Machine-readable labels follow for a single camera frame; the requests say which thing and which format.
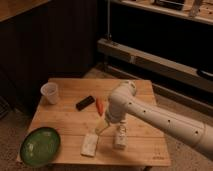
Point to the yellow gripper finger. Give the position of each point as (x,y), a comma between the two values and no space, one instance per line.
(101,127)

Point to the orange carrot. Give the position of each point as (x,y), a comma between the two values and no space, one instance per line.
(99,106)

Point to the green ceramic bowl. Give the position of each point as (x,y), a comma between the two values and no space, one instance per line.
(40,147)

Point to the metal shelf rack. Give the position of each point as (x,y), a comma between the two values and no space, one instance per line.
(162,68)

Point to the black rectangular block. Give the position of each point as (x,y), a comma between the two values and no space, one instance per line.
(84,103)

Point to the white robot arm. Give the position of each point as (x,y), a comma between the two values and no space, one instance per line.
(122,101)

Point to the clear plastic cup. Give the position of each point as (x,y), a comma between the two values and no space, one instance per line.
(50,92)

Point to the white sponge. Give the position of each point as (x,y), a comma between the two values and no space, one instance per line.
(89,145)

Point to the white plastic bottle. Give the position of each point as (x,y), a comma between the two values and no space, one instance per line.
(120,138)

